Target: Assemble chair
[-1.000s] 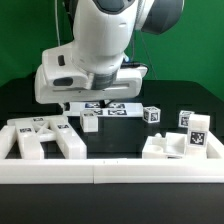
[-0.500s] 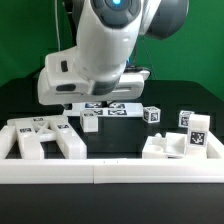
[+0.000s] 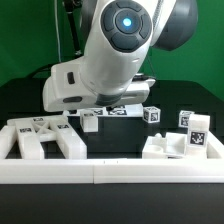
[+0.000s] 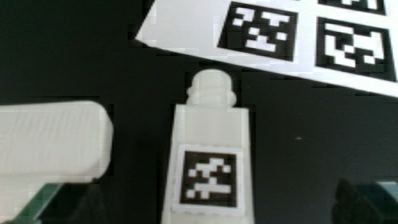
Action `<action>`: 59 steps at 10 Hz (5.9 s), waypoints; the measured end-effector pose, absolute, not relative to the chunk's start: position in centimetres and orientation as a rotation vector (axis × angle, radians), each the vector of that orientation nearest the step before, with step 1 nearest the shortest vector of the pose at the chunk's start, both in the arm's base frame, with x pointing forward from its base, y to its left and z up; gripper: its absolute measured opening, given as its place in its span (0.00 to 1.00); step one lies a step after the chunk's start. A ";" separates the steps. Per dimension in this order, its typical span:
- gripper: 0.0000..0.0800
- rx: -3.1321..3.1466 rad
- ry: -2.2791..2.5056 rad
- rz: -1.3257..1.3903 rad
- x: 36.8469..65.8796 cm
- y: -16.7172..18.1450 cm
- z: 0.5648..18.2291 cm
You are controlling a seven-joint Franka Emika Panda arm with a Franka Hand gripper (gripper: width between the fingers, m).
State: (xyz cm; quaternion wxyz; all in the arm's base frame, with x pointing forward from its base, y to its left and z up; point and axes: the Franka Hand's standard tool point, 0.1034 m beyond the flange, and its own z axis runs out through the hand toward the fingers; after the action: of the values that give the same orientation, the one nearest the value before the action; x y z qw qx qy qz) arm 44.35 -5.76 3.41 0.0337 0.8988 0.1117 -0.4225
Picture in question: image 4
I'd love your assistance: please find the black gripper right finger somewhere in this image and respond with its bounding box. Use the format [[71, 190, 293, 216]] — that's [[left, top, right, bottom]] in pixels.
[[332, 179, 398, 224]]

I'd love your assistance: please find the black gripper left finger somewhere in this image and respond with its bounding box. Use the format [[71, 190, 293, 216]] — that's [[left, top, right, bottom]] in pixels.
[[7, 183, 103, 224]]

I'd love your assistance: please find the white chair leg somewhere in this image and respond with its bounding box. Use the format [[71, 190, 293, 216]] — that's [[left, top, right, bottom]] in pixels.
[[162, 69, 254, 224]]

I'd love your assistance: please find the white chair backrest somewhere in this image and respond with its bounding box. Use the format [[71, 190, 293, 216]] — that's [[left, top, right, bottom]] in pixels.
[[0, 101, 114, 219]]

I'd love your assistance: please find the white base tag plate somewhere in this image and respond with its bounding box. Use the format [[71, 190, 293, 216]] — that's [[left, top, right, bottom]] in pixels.
[[135, 0, 398, 98]]

